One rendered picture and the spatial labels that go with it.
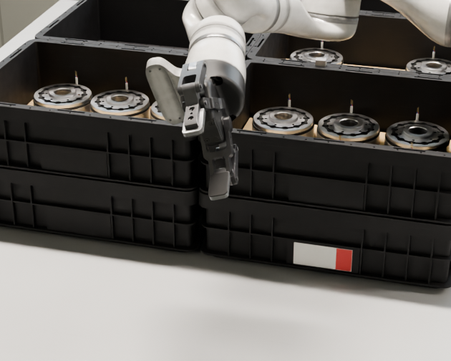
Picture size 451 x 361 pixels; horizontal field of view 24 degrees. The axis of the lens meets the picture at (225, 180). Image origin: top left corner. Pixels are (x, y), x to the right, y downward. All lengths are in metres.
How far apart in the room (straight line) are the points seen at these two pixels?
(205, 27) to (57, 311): 0.51
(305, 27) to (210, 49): 0.32
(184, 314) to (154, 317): 0.04
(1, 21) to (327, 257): 2.73
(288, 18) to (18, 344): 0.59
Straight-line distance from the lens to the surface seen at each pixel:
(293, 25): 1.49
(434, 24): 1.58
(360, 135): 1.70
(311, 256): 1.60
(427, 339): 1.51
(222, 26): 1.28
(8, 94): 1.84
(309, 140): 1.51
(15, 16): 4.12
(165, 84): 1.24
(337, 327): 1.51
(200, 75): 1.13
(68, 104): 1.82
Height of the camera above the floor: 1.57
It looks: 27 degrees down
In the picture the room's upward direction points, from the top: straight up
